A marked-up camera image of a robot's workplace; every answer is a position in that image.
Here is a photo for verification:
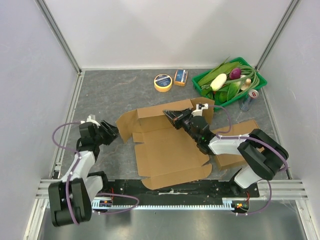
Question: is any grey slotted cable duct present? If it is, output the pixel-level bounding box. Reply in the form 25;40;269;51
91;197;250;212

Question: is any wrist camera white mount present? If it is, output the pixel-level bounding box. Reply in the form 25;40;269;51
191;103;209;117
80;114;100;127

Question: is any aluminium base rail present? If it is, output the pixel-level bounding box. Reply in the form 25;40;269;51
35;179;308;200

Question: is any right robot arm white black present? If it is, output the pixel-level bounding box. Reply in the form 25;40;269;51
163;103;289;197

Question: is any yellow tape roll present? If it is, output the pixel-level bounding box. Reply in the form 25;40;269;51
153;74;173;93

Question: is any green leafy vegetable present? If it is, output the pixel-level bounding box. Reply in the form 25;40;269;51
197;61;241;97

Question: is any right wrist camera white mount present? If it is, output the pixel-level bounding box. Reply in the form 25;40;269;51
191;103;209;117

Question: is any green long beans bundle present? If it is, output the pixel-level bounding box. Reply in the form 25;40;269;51
225;64;257;88

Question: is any cardboard sheet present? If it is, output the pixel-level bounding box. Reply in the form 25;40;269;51
116;97;215;190

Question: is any brown mushroom toy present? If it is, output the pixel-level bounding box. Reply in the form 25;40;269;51
240;78;252;91

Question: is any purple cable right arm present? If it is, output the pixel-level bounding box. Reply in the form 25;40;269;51
208;104;291;216

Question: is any brown cardboard box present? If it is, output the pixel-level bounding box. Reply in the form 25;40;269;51
213;119;259;171

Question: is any aluminium frame post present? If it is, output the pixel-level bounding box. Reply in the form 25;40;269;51
34;0;82;73
255;0;301;72

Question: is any green plastic tray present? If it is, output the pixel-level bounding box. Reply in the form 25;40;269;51
192;57;267;107

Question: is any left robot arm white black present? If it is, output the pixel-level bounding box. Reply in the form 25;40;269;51
48;118;119;227

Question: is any aluminium frame post left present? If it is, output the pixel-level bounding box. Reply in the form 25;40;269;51
34;0;82;73

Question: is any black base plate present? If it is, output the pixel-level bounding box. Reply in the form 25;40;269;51
101;179;260;204

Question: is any yellow sponge block blue label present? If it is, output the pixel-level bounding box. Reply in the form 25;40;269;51
173;69;188;87

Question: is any purple onion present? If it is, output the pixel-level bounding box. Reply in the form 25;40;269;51
229;67;242;80

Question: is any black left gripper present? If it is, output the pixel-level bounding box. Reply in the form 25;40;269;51
93;119;123;146

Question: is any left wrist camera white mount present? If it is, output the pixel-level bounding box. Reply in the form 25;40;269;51
80;114;100;127

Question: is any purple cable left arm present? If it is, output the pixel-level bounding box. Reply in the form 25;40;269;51
51;121;140;226

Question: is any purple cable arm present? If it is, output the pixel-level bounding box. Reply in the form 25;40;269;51
51;121;140;226
208;104;291;216

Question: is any aluminium frame post right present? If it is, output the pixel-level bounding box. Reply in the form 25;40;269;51
255;0;301;72

